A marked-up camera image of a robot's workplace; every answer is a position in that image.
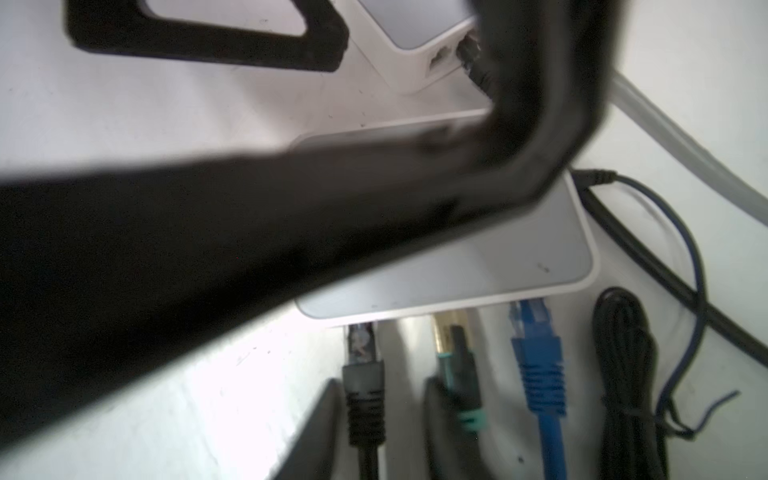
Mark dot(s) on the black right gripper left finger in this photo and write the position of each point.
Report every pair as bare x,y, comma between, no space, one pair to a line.
312,455

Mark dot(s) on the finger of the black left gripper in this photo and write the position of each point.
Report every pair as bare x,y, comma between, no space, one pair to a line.
109,274
131,28

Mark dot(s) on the black cable gold green plug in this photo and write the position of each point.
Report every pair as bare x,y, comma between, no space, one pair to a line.
457,367

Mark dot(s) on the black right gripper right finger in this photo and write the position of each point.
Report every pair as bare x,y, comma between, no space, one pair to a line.
451,451

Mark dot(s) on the black power adapter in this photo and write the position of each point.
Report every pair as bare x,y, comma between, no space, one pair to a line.
637,425

